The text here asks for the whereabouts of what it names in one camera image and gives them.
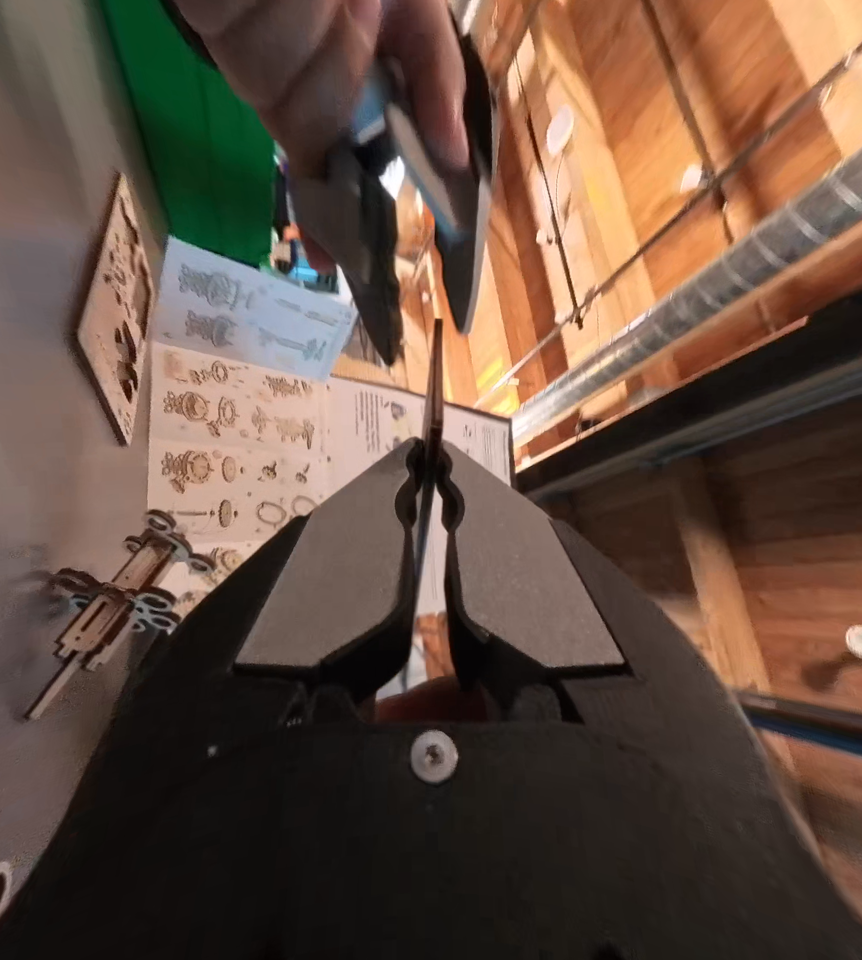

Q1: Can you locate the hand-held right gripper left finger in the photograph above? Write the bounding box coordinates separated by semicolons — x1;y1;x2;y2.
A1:
234;438;426;680

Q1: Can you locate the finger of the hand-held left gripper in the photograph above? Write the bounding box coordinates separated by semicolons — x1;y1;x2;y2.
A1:
288;142;405;369
352;71;495;336

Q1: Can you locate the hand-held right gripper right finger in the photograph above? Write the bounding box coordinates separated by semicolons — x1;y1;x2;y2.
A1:
437;442;627;691

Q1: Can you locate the wooden gear parts sheet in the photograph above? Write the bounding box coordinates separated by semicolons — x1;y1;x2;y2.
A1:
412;318;447;594

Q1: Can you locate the wooden model assembly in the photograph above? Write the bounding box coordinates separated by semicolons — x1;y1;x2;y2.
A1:
22;510;218;721

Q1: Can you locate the wooden cut-out parts sheet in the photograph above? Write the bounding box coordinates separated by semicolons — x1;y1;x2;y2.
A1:
74;172;156;447

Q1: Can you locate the person's left hand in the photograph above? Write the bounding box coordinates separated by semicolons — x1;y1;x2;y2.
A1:
168;0;473;277

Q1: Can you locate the folded instruction leaflet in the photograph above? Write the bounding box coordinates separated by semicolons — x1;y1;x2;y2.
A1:
147;236;360;616

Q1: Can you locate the green plastic bin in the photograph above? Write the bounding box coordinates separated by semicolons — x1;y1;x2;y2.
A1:
101;0;278;267

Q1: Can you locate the black steel beam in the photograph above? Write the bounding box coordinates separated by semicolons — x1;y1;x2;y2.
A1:
517;270;862;498

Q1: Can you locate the silver ventilation duct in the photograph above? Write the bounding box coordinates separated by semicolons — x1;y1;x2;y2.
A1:
513;112;862;445

